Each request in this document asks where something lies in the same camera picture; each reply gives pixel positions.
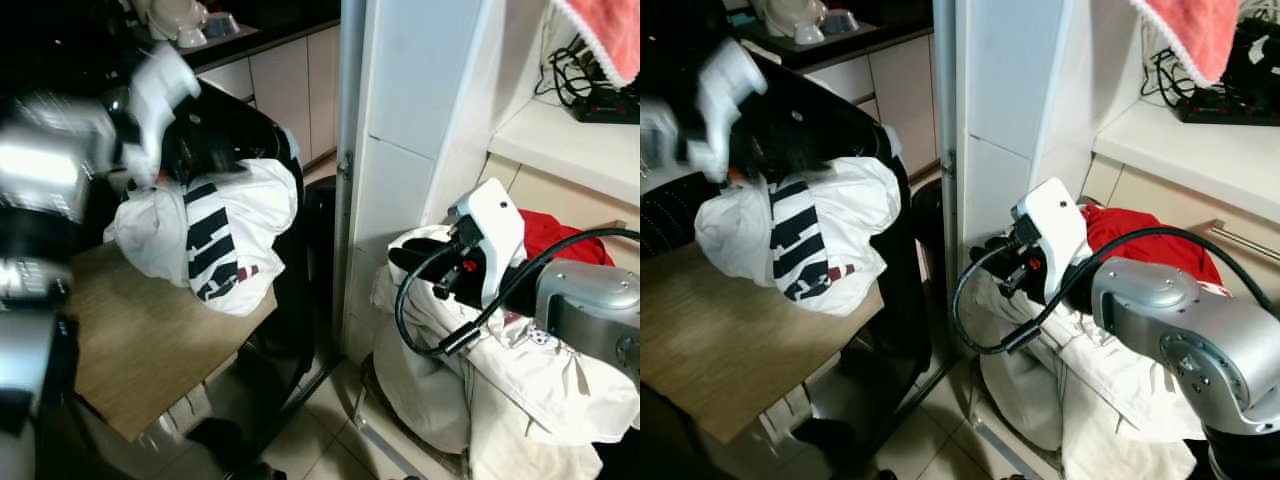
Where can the white kitchen appliance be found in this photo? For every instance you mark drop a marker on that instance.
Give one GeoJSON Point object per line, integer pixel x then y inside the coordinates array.
{"type": "Point", "coordinates": [790, 18]}
{"type": "Point", "coordinates": [175, 20]}

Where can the red garment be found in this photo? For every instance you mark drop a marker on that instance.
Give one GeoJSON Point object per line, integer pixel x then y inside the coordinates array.
{"type": "Point", "coordinates": [555, 235]}
{"type": "Point", "coordinates": [1150, 240]}

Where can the black plastic crate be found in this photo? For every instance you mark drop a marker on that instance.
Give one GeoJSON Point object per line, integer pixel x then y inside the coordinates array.
{"type": "Point", "coordinates": [668, 215]}

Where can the black power strip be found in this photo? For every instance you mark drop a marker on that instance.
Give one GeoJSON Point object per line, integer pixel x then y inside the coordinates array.
{"type": "Point", "coordinates": [1235, 105]}
{"type": "Point", "coordinates": [610, 108]}

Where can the white crumpled garment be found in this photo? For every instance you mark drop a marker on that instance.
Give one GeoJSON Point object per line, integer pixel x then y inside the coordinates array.
{"type": "Point", "coordinates": [1100, 390]}
{"type": "Point", "coordinates": [530, 390]}

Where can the small grey bowl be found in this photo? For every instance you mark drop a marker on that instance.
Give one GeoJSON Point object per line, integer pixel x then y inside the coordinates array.
{"type": "Point", "coordinates": [840, 20]}
{"type": "Point", "coordinates": [222, 25]}

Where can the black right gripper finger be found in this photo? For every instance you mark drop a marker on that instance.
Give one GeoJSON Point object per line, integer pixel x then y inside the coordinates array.
{"type": "Point", "coordinates": [415, 255]}
{"type": "Point", "coordinates": [990, 250]}

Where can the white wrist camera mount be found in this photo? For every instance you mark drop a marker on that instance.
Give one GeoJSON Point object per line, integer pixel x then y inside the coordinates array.
{"type": "Point", "coordinates": [728, 80]}
{"type": "Point", "coordinates": [495, 215]}
{"type": "Point", "coordinates": [160, 85]}
{"type": "Point", "coordinates": [1055, 220]}

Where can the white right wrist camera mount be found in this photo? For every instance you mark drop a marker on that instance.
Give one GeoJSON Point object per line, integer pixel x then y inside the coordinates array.
{"type": "Point", "coordinates": [495, 215]}
{"type": "Point", "coordinates": [1055, 220]}

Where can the pink towel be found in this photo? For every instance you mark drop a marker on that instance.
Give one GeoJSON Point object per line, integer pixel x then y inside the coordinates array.
{"type": "Point", "coordinates": [610, 30]}
{"type": "Point", "coordinates": [1195, 30]}

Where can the grey metal door frame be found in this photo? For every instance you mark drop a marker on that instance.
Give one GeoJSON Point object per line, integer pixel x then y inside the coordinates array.
{"type": "Point", "coordinates": [348, 150]}
{"type": "Point", "coordinates": [945, 130]}

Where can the beige kitchen cabinet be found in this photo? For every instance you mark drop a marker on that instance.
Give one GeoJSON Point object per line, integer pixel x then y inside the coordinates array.
{"type": "Point", "coordinates": [900, 85]}
{"type": "Point", "coordinates": [290, 90]}

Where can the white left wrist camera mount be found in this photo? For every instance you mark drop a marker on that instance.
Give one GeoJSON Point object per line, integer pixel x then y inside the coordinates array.
{"type": "Point", "coordinates": [728, 80]}
{"type": "Point", "coordinates": [160, 85]}

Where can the white garment with black stripes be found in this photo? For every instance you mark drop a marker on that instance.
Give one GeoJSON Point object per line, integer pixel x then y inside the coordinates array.
{"type": "Point", "coordinates": [830, 215]}
{"type": "Point", "coordinates": [240, 215]}

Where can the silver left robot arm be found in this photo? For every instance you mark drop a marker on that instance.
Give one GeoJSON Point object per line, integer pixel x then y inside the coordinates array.
{"type": "Point", "coordinates": [660, 135]}
{"type": "Point", "coordinates": [40, 180]}

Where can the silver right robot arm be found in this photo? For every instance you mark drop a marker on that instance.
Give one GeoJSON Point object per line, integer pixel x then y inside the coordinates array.
{"type": "Point", "coordinates": [1190, 320]}
{"type": "Point", "coordinates": [590, 300]}

